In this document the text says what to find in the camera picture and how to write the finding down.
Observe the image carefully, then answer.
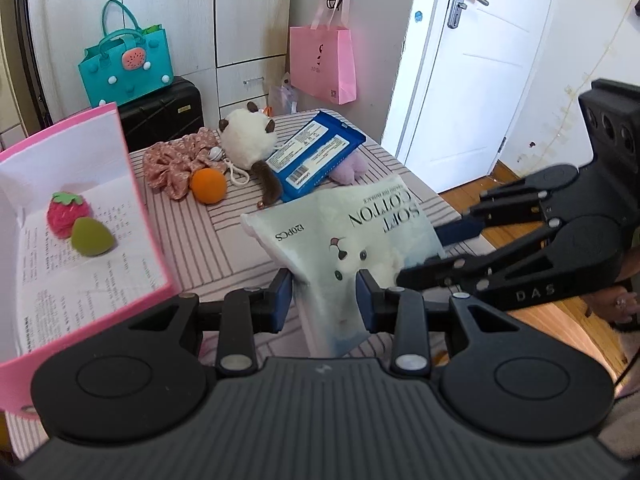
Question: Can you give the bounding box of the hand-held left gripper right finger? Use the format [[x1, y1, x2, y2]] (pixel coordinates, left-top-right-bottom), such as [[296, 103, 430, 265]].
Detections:
[[355, 269, 523, 378]]

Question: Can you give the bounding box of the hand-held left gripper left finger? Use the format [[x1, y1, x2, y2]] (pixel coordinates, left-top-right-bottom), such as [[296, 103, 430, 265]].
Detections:
[[127, 269, 294, 378]]

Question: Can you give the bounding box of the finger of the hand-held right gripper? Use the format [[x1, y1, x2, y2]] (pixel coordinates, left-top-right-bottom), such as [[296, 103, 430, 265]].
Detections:
[[435, 172, 564, 248], [397, 237, 572, 312]]

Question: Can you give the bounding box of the white cotton pads packet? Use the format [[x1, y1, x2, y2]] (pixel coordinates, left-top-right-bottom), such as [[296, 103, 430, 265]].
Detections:
[[240, 175, 448, 358]]

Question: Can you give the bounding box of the purple plush toy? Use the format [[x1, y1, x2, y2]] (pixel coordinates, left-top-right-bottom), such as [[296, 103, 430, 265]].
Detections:
[[327, 152, 368, 186]]

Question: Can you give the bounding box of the orange soft ball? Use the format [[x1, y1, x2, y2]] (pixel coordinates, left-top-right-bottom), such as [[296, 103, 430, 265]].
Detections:
[[190, 168, 228, 205]]

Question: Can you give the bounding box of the blue wipes packet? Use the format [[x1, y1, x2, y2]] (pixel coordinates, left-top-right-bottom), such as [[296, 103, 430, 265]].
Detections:
[[264, 110, 367, 203]]

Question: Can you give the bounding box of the white cat plush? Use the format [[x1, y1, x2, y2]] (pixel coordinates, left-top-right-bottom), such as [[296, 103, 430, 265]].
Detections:
[[216, 101, 288, 208]]

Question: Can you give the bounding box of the pink floral scrunchie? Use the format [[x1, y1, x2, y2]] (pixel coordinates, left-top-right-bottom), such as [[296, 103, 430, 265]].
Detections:
[[143, 127, 226, 201]]

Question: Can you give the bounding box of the pink storage box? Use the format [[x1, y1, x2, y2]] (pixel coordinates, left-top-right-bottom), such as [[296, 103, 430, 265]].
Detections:
[[0, 102, 182, 418]]

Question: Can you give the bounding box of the person's right hand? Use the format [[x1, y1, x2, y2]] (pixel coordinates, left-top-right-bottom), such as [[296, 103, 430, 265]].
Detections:
[[581, 282, 640, 333]]

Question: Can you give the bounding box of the striped pink tablecloth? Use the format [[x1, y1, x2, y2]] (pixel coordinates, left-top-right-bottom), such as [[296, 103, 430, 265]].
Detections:
[[5, 107, 463, 461]]

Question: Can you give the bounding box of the white door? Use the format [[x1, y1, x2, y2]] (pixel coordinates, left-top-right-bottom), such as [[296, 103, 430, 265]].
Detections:
[[395, 0, 558, 176]]

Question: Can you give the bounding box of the green egg-shaped sponge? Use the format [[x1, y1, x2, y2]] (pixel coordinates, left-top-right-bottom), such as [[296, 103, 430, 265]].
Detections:
[[70, 217, 117, 253]]

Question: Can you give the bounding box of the clear plastic packet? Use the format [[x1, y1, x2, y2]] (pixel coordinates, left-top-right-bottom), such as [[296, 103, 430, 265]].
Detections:
[[270, 72, 301, 116]]

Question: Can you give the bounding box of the pink paper bag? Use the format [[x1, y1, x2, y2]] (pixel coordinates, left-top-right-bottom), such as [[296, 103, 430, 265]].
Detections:
[[289, 0, 357, 106]]

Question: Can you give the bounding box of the black suitcase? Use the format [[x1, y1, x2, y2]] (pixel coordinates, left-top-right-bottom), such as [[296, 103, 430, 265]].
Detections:
[[117, 76, 206, 153]]

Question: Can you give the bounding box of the red strawberry plush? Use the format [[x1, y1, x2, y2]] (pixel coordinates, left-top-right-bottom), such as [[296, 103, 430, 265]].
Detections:
[[47, 191, 93, 237]]

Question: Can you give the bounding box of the teal tote bag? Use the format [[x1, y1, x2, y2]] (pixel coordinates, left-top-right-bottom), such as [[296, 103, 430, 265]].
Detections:
[[77, 0, 175, 108]]

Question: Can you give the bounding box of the grey wooden wardrobe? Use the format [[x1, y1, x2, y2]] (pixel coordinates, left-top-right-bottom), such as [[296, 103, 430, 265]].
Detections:
[[22, 0, 296, 126]]

